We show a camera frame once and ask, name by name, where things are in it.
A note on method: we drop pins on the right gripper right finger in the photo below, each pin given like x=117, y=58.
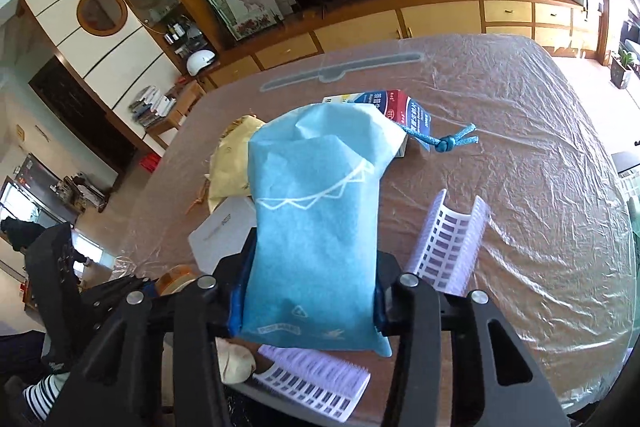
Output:
x=495, y=380

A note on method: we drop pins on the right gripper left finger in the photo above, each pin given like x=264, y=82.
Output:
x=116, y=382

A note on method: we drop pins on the white flat plastic box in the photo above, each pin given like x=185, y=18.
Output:
x=223, y=233

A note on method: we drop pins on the wooden tv cabinet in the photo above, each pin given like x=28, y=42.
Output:
x=562, y=27

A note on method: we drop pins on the stack of books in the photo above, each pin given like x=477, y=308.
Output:
x=150, y=106

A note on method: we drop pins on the blue drawstring bag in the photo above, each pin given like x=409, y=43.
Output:
x=315, y=176

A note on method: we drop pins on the barcode label sheet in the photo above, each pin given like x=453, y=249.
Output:
x=447, y=247
x=329, y=386

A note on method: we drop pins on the small wooden side table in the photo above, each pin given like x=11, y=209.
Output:
x=162, y=133

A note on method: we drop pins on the yellow paper bag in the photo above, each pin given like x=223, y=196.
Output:
x=228, y=166

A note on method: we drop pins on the horse picture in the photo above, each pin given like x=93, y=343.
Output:
x=251, y=16

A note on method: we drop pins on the potted plant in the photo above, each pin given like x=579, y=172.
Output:
x=622, y=68

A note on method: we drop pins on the beige cloth pouch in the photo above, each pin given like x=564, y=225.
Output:
x=236, y=363

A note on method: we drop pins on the white helmet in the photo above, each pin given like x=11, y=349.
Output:
x=200, y=60

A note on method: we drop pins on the white blue carton box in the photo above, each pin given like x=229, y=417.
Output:
x=400, y=111

